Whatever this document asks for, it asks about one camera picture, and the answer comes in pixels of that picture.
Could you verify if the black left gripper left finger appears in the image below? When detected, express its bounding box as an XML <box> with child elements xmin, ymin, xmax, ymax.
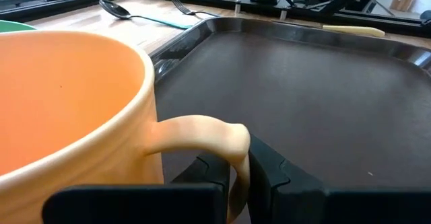
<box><xmin>42</xmin><ymin>152</ymin><xmax>232</xmax><ymax>224</ymax></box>

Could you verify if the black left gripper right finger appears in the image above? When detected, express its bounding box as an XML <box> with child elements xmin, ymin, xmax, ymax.
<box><xmin>248</xmin><ymin>135</ymin><xmax>431</xmax><ymax>224</ymax></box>

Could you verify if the orange mug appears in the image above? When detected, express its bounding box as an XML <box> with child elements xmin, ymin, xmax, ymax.
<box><xmin>0</xmin><ymin>30</ymin><xmax>252</xmax><ymax>224</ymax></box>

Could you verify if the fork with teal handle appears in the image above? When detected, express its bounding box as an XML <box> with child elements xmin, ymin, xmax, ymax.
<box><xmin>169</xmin><ymin>0</ymin><xmax>222</xmax><ymax>18</ymax></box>

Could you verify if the spoon with blue handle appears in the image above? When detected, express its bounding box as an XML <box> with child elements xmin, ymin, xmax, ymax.
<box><xmin>98</xmin><ymin>0</ymin><xmax>193</xmax><ymax>30</ymax></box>

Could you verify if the green plate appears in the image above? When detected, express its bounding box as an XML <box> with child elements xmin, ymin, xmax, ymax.
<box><xmin>0</xmin><ymin>20</ymin><xmax>37</xmax><ymax>34</ymax></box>

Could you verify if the dark brown serving tray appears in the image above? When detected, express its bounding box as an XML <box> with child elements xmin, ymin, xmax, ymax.
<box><xmin>150</xmin><ymin>17</ymin><xmax>431</xmax><ymax>224</ymax></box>

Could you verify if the knife with cream handle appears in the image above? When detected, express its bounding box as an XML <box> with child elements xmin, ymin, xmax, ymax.
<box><xmin>321</xmin><ymin>24</ymin><xmax>387</xmax><ymax>38</ymax></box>

